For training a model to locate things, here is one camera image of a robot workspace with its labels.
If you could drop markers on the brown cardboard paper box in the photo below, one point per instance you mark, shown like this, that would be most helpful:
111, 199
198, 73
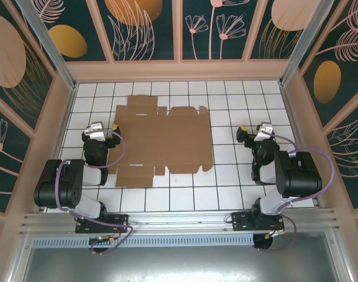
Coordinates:
167, 141

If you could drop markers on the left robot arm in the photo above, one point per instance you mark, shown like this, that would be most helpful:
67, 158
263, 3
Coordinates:
52, 188

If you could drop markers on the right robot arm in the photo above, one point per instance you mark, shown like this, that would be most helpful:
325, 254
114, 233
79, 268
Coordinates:
299, 176

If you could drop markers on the grey metal sheet panel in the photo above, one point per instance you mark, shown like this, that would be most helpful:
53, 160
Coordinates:
182, 264

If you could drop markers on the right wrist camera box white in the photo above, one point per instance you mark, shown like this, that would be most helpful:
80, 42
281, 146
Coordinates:
264, 132

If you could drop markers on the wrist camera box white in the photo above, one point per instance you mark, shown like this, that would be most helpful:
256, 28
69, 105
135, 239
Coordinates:
264, 132
95, 130

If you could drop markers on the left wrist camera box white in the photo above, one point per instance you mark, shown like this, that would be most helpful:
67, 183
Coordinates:
95, 130

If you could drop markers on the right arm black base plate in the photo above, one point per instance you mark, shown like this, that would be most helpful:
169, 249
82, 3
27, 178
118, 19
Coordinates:
240, 221

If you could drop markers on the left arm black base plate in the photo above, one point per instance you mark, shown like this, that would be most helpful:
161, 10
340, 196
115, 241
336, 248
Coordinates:
120, 221

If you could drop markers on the aluminium frame post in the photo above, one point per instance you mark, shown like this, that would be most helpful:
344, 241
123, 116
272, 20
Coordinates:
57, 58
298, 44

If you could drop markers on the aluminium mounting rail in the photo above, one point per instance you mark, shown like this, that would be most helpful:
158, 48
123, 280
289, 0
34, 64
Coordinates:
182, 220

